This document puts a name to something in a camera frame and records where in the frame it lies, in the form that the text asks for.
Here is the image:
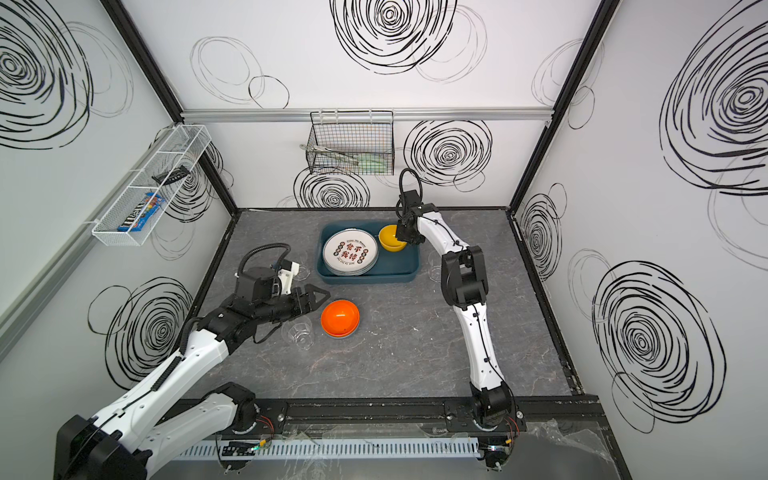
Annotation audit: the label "yellow bowl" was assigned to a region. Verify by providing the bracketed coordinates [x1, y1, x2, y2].
[378, 224, 407, 253]

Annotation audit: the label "orange bowl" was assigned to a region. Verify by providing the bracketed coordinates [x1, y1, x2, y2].
[321, 300, 360, 335]

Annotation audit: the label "blue bowl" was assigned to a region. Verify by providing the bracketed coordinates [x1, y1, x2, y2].
[324, 332, 357, 339]

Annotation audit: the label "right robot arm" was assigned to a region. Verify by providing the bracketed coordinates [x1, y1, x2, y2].
[396, 190, 517, 431]

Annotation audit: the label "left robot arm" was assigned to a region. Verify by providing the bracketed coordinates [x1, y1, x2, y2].
[53, 262, 330, 479]

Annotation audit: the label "teal plastic bin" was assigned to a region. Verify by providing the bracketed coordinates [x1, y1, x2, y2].
[315, 220, 421, 285]

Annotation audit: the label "clear glass back left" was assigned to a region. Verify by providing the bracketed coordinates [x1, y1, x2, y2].
[294, 264, 311, 282]

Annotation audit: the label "clear glass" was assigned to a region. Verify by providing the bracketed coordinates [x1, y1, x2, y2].
[281, 316, 315, 351]
[294, 264, 311, 282]
[427, 252, 442, 284]

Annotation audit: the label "clear glass front left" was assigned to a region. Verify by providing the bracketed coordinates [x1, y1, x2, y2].
[281, 316, 315, 351]

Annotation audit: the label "clear glass right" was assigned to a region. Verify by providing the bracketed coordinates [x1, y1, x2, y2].
[427, 252, 442, 284]

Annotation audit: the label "green item in basket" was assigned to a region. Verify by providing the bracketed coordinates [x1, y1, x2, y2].
[356, 153, 391, 174]

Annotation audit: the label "metal tongs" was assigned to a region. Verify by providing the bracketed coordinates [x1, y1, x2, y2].
[299, 144, 359, 166]

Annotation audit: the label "blue candy packet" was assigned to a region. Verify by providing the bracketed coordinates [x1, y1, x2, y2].
[117, 193, 165, 233]

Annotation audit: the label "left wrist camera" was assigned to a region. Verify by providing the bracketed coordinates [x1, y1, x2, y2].
[277, 260, 300, 295]

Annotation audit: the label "black wire basket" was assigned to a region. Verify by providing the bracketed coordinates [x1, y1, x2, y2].
[303, 109, 395, 176]

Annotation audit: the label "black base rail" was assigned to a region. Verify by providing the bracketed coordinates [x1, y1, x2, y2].
[255, 395, 606, 433]

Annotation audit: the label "white wire shelf basket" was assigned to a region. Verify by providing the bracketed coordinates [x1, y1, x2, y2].
[91, 125, 211, 247]

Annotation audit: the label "white slotted cable duct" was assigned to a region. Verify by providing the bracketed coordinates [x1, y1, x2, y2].
[176, 437, 481, 462]

